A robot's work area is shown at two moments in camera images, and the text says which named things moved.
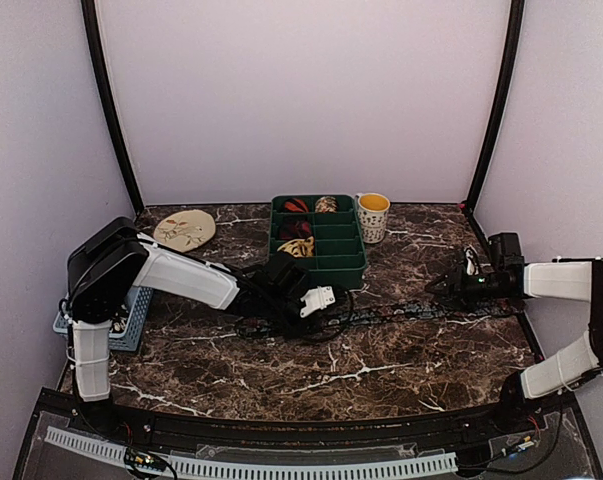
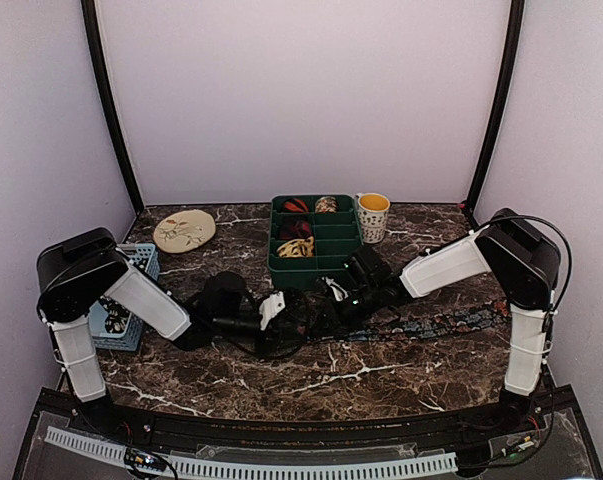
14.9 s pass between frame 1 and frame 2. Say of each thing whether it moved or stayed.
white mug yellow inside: stayed
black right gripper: moved
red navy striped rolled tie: stayed
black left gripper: moved
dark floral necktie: moved
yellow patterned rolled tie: stayed
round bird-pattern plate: stayed
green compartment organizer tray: stayed
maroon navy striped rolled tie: stayed
